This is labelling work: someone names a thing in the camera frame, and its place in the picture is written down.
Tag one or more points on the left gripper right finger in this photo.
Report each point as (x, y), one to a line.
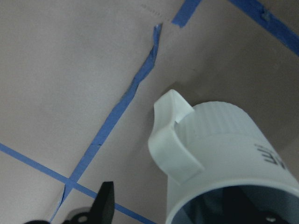
(238, 209)

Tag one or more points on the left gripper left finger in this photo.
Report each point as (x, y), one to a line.
(102, 210)

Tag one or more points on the white mug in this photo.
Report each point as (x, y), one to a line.
(204, 148)

